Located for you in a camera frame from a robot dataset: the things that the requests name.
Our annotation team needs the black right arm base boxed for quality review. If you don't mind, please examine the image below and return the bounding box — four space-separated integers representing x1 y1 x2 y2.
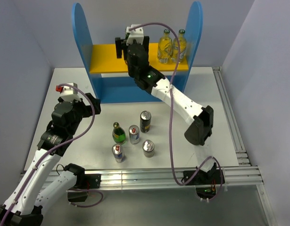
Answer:
187 169 225 186

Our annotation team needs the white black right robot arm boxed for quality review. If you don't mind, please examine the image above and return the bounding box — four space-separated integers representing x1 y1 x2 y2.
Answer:
115 36 214 167

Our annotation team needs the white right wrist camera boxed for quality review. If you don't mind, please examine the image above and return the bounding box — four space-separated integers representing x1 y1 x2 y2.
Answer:
125 24 144 46

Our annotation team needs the aluminium rail frame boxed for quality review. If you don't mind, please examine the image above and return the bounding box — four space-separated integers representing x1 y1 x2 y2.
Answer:
7 66 277 226

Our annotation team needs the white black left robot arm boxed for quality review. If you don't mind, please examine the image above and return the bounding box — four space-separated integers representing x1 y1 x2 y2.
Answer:
0 83 100 226

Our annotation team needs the green glass bottle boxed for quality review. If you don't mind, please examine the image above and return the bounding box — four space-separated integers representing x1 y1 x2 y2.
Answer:
112 122 126 145

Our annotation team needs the blue silver energy can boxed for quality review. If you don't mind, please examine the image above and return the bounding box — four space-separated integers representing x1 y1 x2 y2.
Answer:
129 125 140 145
112 144 125 162

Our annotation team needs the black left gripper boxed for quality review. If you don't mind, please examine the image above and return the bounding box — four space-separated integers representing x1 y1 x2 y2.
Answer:
67 92 100 135

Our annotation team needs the blue and yellow shelf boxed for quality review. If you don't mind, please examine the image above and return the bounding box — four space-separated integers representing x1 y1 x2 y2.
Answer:
71 1 203 104

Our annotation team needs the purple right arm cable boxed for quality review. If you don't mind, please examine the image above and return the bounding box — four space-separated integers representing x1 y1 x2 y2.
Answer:
129 22 227 203

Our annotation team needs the black yellow tonic can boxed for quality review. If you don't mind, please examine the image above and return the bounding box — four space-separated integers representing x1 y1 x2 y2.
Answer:
140 111 151 133
142 139 155 158

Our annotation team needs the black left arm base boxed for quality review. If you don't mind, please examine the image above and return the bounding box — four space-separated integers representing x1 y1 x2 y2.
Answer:
67 174 101 203

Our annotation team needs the clear yellow glass bottle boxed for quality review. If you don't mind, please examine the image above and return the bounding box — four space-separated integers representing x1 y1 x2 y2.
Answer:
157 29 172 64
171 29 187 63

